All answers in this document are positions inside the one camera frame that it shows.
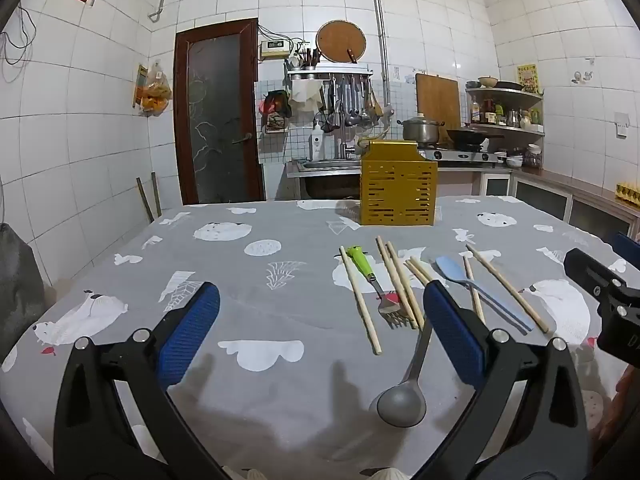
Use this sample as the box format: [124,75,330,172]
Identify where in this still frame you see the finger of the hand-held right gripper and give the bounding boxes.
[563,248,627,295]

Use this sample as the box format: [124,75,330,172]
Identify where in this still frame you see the metal corner shelf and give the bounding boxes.
[464,84,546,137]

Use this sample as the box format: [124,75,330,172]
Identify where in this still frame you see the yellow wall poster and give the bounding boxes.
[516,63,540,95]

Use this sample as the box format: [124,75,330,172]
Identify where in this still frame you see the white soap bottle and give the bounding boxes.
[308,122,326,162]

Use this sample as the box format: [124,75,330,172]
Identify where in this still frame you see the knife holder with knives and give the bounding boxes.
[289,44,321,70]

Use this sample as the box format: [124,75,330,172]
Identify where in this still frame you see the steel sink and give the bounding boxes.
[294,157,364,172]

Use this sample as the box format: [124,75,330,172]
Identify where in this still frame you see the brown door with glass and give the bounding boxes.
[173,18,266,206]

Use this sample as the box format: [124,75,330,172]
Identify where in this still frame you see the wooden chopstick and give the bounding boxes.
[385,242,426,330]
[409,256,437,282]
[403,259,431,289]
[376,236,417,330]
[466,244,550,334]
[463,254,486,323]
[339,246,383,356]

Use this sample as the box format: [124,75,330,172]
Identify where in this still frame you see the row of hanging utensils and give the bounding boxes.
[322,74,384,134]

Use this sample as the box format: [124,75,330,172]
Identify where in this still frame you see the steel pot with lid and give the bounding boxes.
[397,113,446,144]

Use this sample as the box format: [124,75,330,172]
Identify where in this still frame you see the yellow egg tray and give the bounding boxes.
[614,182,640,206]

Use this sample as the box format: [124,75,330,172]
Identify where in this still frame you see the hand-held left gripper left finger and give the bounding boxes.
[52,281,227,480]

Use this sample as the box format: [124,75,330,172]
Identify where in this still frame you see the round wooden cutting board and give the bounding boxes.
[314,19,368,65]

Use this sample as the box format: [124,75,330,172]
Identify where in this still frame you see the white wall control box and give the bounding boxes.
[258,39,291,60]

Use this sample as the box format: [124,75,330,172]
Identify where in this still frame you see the grey ladle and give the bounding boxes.
[369,317,434,429]

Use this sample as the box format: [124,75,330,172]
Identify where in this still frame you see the gas stove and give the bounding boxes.
[417,142,501,167]

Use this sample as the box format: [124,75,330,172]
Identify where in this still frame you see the kitchen counter cabinet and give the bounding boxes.
[479,164,640,242]

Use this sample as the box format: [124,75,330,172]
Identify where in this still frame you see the white hanging cloth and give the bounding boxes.
[290,79,324,114]

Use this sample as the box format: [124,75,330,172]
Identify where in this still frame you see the yellow perforated utensil holder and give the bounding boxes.
[359,140,440,226]

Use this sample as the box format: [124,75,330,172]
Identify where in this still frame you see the metal vertical pipe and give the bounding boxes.
[367,0,396,119]

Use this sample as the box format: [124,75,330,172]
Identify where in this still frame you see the rectangular wooden cutting board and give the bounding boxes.
[414,72,462,134]

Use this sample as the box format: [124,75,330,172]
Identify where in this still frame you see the dark blue chair back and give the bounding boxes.
[607,232,640,272]

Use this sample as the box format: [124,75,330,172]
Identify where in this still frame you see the light blue spoon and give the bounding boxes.
[434,256,535,335]

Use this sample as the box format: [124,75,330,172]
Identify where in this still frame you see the black wok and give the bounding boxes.
[446,127,506,147]

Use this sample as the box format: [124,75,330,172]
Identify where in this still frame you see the red and black hanging bag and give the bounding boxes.
[258,89,293,135]

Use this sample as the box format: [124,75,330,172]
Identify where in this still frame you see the metal wall rack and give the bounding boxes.
[284,60,375,92]

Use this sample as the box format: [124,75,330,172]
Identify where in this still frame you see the bag of oranges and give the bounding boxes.
[132,60,174,119]

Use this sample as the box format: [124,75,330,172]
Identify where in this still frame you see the white wall hooks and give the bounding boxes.
[572,57,596,84]

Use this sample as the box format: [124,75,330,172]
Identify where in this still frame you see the grey printed tablecloth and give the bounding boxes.
[0,195,640,480]

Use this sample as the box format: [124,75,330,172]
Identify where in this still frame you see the green handled metal fork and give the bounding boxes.
[348,244,410,330]

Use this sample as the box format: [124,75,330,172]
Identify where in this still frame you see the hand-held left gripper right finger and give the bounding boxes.
[380,279,594,480]

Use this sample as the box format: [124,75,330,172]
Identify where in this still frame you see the row of condiment bottles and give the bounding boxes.
[470,98,544,129]

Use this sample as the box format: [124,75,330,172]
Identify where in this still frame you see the black wall cable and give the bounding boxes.
[0,4,37,84]

